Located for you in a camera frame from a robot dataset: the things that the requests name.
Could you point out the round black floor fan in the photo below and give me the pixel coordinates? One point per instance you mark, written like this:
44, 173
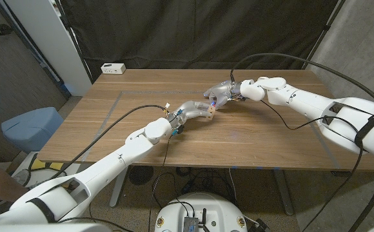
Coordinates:
142, 175

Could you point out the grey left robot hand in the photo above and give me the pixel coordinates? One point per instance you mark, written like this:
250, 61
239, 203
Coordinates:
190, 109

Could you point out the white power strip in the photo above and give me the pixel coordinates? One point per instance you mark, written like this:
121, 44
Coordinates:
113, 68

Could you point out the grey electronics box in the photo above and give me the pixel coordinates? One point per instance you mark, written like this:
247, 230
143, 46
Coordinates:
191, 224

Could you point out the grey table leg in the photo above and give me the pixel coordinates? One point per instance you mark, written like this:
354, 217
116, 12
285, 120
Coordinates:
283, 193

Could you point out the grey tape outline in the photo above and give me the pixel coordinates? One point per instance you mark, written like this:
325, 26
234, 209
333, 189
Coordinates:
142, 92

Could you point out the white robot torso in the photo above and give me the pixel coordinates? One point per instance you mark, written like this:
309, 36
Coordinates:
203, 203

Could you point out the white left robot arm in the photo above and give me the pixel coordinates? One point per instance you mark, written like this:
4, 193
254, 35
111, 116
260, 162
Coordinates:
116, 158

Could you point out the white cabinet panel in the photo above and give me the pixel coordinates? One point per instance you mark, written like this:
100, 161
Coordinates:
51, 42

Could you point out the black antenna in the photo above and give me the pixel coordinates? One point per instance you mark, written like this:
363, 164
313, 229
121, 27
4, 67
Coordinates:
204, 219

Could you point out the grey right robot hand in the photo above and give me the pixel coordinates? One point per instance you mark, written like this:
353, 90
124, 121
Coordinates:
224, 91

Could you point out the black backdrop curtain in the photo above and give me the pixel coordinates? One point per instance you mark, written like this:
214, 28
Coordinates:
190, 32

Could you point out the blue-grey plastic bin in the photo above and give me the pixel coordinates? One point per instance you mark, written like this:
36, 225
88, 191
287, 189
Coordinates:
29, 129

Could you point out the black backdrop stand pole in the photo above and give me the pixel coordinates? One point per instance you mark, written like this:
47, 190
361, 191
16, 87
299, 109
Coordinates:
77, 48
326, 27

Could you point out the wooden block with holes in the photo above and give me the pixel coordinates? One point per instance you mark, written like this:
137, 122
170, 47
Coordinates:
211, 112

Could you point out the white table leg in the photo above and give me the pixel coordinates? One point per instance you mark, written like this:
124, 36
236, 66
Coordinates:
117, 193

